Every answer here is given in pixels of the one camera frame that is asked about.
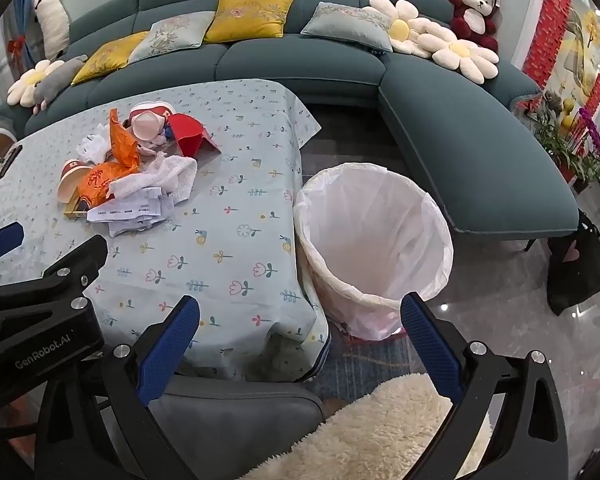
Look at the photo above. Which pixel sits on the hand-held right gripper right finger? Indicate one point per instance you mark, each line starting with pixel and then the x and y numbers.
pixel 430 350

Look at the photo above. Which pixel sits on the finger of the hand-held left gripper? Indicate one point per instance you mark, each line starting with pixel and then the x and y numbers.
pixel 0 244
pixel 80 260

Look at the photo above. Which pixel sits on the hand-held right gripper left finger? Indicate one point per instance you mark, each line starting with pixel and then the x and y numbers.
pixel 170 350

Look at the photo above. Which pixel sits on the small brown carton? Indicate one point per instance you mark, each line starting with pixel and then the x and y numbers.
pixel 75 209

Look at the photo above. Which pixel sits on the white receipt paper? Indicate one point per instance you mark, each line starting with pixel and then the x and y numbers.
pixel 130 210

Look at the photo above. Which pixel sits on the orange snack bag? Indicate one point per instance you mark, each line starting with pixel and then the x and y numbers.
pixel 122 147
pixel 100 182

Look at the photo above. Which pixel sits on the red and white paper cup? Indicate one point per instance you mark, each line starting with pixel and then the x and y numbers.
pixel 70 177
pixel 156 108
pixel 146 127

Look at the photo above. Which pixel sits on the white plastic bag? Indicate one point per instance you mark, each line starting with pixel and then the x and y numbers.
pixel 92 145

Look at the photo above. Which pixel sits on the trash bin with white liner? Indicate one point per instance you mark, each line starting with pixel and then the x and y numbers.
pixel 370 230

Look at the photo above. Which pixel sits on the white and blue wrapper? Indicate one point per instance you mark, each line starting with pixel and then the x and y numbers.
pixel 168 133

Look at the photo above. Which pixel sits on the red paper carton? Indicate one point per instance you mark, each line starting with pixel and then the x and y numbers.
pixel 187 135

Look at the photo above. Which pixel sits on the blue patterned rug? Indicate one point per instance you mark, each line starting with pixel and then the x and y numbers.
pixel 370 365

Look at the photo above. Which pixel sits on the grey upholstered seat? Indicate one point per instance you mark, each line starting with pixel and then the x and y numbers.
pixel 230 425

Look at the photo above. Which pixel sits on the cream fluffy cushion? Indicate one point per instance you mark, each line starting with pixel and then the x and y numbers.
pixel 380 435

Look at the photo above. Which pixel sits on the floral light blue tablecloth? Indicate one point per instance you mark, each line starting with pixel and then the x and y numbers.
pixel 220 220

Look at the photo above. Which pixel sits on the black bag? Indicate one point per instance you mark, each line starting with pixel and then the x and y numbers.
pixel 575 275

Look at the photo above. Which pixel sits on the white daisy cushion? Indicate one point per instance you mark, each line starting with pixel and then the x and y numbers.
pixel 30 82
pixel 460 57
pixel 397 25

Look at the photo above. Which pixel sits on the grey plush toy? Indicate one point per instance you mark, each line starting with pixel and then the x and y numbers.
pixel 57 80

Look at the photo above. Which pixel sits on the yellow embroidered cushion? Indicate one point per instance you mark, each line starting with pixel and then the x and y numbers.
pixel 250 17
pixel 110 62

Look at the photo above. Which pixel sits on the teal sectional sofa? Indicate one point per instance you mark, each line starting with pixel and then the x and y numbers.
pixel 455 135

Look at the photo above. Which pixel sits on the white long plush toy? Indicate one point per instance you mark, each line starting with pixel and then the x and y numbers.
pixel 50 22

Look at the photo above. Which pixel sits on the light blue embroidered cushion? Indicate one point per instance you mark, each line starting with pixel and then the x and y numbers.
pixel 172 37
pixel 350 25

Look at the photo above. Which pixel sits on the green potted plant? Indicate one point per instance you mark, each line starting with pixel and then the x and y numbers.
pixel 560 145

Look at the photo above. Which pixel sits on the purple orchid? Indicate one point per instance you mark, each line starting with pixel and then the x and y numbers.
pixel 592 132

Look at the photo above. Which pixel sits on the red teddy bear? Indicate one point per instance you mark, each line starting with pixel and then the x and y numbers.
pixel 475 12

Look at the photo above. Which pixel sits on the red wall poster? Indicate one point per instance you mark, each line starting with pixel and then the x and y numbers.
pixel 550 20

